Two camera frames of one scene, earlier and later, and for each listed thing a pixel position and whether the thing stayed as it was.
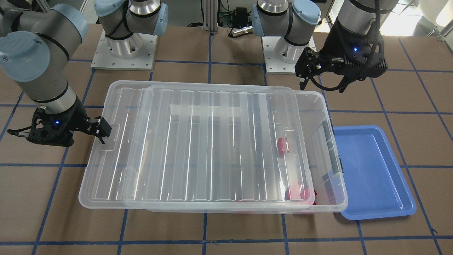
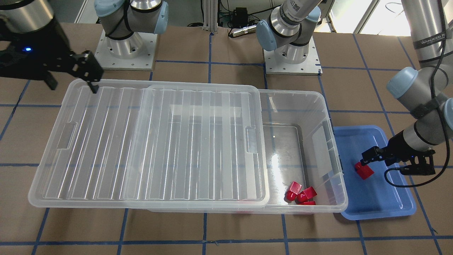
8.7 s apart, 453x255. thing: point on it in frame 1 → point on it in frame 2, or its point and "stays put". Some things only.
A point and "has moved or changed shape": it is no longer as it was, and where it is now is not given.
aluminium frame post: (210, 15) stays put
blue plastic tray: (375, 187) stays put
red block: (282, 145) → (364, 171)
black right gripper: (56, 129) → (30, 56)
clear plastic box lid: (187, 145) has moved or changed shape
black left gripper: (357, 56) → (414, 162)
